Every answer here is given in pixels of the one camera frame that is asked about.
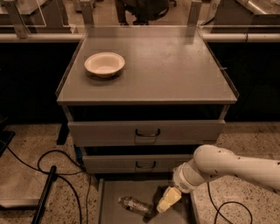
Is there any white horizontal rail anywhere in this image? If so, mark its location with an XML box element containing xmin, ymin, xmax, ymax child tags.
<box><xmin>0</xmin><ymin>33</ymin><xmax>280</xmax><ymax>43</ymax></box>

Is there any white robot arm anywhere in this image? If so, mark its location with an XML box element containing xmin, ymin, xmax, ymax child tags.
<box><xmin>157</xmin><ymin>144</ymin><xmax>280</xmax><ymax>213</ymax></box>

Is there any clear plastic water bottle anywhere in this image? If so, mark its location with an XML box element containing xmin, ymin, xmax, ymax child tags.
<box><xmin>118</xmin><ymin>196</ymin><xmax>154</xmax><ymax>217</ymax></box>

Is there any grey drawer cabinet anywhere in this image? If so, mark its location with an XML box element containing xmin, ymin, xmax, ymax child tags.
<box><xmin>55</xmin><ymin>25</ymin><xmax>240</xmax><ymax>224</ymax></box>

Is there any grey bottom drawer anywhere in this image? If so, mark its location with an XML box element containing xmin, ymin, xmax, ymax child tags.
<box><xmin>94</xmin><ymin>179</ymin><xmax>199</xmax><ymax>224</ymax></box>

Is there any grey top drawer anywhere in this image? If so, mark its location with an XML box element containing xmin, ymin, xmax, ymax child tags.
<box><xmin>68</xmin><ymin>120</ymin><xmax>225</xmax><ymax>147</ymax></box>

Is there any grey middle drawer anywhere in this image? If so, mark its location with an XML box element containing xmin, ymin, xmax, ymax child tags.
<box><xmin>82</xmin><ymin>154</ymin><xmax>193</xmax><ymax>174</ymax></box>

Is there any black office chair base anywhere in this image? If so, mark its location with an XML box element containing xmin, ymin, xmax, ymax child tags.
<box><xmin>115</xmin><ymin>0</ymin><xmax>177</xmax><ymax>25</ymax></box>

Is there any black floor cable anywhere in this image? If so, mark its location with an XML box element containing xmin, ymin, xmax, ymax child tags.
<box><xmin>206</xmin><ymin>182</ymin><xmax>254</xmax><ymax>224</ymax></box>
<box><xmin>0</xmin><ymin>139</ymin><xmax>92</xmax><ymax>224</ymax></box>

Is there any black floor cable left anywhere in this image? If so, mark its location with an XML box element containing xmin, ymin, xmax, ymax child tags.
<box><xmin>0</xmin><ymin>139</ymin><xmax>92</xmax><ymax>224</ymax></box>

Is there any black floor cable right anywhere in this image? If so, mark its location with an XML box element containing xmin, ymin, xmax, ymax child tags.
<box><xmin>206</xmin><ymin>182</ymin><xmax>254</xmax><ymax>224</ymax></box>

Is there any white paper bowl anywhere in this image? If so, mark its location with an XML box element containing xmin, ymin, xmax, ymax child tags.
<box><xmin>84</xmin><ymin>52</ymin><xmax>125</xmax><ymax>78</ymax></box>

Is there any grey drawer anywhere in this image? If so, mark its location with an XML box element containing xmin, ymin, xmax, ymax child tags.
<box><xmin>82</xmin><ymin>154</ymin><xmax>193</xmax><ymax>174</ymax></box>
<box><xmin>68</xmin><ymin>120</ymin><xmax>225</xmax><ymax>147</ymax></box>
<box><xmin>94</xmin><ymin>179</ymin><xmax>199</xmax><ymax>224</ymax></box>

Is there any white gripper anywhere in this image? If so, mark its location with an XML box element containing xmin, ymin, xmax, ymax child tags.
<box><xmin>157</xmin><ymin>162</ymin><xmax>201</xmax><ymax>213</ymax></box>

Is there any black metal bar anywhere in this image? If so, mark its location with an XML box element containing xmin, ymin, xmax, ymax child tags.
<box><xmin>31</xmin><ymin>165</ymin><xmax>57</xmax><ymax>224</ymax></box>

